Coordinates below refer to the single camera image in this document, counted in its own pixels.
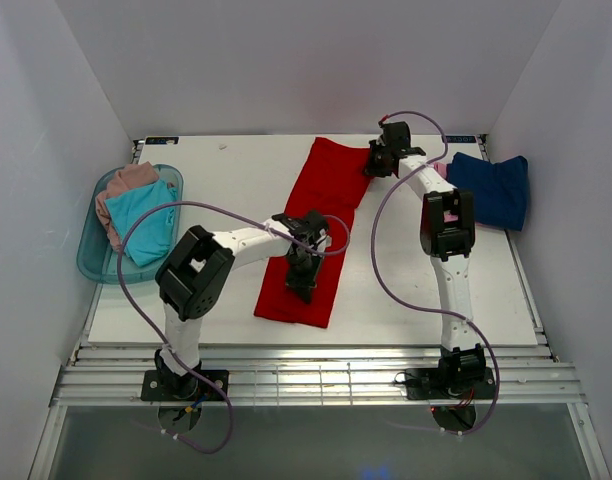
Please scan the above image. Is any right blue corner label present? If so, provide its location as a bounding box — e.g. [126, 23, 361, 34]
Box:
[446, 135, 477, 144]

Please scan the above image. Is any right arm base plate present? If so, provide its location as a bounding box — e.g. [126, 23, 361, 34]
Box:
[393, 368, 496, 401]

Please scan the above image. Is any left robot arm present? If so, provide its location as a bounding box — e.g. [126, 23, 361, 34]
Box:
[155, 210, 332, 400]

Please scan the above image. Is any aluminium rail frame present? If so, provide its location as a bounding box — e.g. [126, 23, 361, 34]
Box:
[52, 343, 586, 407]

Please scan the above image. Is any turquoise t shirt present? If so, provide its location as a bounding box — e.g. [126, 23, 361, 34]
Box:
[104, 180, 178, 268]

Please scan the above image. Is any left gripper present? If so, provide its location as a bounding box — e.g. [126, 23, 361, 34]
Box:
[285, 250, 324, 304]

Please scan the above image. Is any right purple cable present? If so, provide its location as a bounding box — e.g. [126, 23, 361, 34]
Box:
[370, 110, 502, 438]

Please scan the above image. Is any blue corner label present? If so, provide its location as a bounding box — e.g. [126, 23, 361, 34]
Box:
[446, 135, 477, 144]
[145, 136, 179, 145]

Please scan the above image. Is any red t shirt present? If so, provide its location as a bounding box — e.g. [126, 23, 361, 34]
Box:
[253, 137, 380, 330]

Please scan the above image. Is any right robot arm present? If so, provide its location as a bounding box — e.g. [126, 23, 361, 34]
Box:
[364, 118, 491, 399]

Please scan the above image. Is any navy blue folded t shirt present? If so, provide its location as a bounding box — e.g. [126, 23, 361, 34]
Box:
[447, 152, 529, 231]

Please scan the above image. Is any left blue corner label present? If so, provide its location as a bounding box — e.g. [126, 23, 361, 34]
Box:
[145, 136, 179, 145]

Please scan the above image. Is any purple cable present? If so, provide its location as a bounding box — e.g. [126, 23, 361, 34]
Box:
[116, 200, 351, 455]
[370, 110, 502, 438]

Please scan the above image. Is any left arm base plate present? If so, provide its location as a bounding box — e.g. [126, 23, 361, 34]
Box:
[140, 370, 223, 403]

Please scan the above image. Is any light pink folded t shirt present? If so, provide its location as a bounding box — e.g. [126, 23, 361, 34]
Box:
[433, 162, 450, 179]

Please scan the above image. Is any dusty pink t shirt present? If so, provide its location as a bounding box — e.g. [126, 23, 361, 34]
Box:
[95, 162, 159, 252]

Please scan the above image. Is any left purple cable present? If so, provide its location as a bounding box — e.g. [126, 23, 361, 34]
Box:
[116, 200, 351, 455]

